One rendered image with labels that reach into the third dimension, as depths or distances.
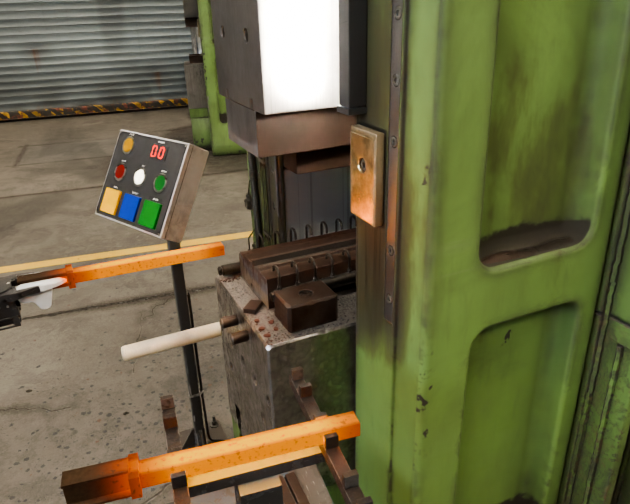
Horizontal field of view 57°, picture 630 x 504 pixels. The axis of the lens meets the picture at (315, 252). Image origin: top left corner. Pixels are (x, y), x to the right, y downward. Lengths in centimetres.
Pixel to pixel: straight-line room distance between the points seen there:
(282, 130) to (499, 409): 76
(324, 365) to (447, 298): 39
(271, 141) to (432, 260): 44
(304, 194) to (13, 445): 161
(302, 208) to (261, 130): 44
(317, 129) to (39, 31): 817
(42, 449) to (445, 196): 200
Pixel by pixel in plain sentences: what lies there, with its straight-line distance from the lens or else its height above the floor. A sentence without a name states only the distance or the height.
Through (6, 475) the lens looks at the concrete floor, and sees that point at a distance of 252.
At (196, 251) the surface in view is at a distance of 129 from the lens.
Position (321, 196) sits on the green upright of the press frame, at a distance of 159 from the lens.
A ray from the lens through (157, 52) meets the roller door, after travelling 926.
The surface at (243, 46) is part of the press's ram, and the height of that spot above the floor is 148.
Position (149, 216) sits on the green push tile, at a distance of 172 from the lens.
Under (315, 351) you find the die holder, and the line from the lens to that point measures 126.
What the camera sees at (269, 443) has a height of 102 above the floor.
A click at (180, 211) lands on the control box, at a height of 102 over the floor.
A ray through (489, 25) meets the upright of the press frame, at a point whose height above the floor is 153.
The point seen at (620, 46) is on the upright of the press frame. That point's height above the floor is 148.
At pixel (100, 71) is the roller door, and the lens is 928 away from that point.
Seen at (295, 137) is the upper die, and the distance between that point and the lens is 122.
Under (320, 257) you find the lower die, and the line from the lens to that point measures 140.
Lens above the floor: 158
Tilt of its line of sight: 24 degrees down
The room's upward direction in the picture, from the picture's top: 2 degrees counter-clockwise
